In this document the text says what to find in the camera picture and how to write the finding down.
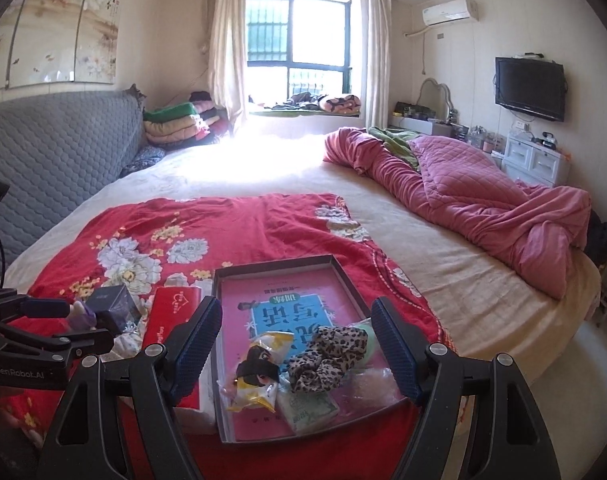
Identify purple plush toy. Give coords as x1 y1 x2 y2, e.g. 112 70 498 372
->
66 300 102 333

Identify yellow snack packet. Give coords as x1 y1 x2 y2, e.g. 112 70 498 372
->
226 332 297 413

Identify patterned window sill cushion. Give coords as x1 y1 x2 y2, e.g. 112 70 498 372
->
319 94 361 115

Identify white drawer cabinet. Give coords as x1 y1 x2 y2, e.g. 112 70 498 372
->
501 132 569 186

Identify vanity mirror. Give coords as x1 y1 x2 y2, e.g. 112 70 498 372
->
416 77 457 121

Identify pink quilt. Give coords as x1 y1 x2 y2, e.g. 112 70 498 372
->
323 127 591 300

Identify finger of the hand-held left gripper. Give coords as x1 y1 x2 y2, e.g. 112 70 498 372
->
0 320 115 357
0 290 75 319

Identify red tissue pack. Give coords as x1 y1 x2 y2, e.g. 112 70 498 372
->
141 285 217 411

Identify dark blue box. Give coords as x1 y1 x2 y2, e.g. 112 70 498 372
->
86 284 142 336

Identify brown furry thing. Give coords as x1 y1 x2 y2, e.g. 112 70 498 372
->
125 84 147 111

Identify floral wall painting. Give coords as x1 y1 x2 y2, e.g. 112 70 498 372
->
0 0 122 93

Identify window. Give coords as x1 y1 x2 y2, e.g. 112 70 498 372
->
244 0 354 111

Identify dark patterned pillow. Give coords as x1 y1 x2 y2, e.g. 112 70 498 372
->
120 146 167 178

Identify leopard print scrunchie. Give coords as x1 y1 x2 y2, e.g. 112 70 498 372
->
288 325 369 393

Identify cream curtain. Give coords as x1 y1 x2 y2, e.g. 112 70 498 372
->
207 0 248 136
353 0 391 131

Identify pink and blue book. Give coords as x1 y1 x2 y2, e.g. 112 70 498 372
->
220 266 409 436

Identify green blanket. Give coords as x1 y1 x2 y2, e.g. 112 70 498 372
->
367 126 429 171

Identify dressing table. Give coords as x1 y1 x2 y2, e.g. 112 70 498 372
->
388 112 464 141

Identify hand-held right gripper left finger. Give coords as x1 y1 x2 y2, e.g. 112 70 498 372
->
44 296 223 480

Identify stack of folded blankets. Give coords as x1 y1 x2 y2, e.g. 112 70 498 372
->
142 91 234 151

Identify red floral blanket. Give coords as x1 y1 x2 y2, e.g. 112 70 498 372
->
0 192 464 480

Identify black flat television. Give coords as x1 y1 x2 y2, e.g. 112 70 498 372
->
494 56 567 122

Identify grey quilted headboard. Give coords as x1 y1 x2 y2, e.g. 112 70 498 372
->
0 92 147 286

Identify dark cloth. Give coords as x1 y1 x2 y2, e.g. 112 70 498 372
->
586 207 607 273

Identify dark clothes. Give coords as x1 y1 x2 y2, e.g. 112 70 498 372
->
274 94 324 111

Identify green white tissue pack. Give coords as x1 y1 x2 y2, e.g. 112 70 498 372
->
276 380 340 436

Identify bed with cream sheet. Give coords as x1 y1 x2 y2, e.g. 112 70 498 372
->
4 130 601 411

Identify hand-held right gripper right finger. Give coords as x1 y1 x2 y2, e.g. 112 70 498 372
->
371 296 564 480

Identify white air conditioner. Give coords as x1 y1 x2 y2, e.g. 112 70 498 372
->
421 0 480 27

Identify clear plastic packet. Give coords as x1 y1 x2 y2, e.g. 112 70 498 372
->
348 365 409 403

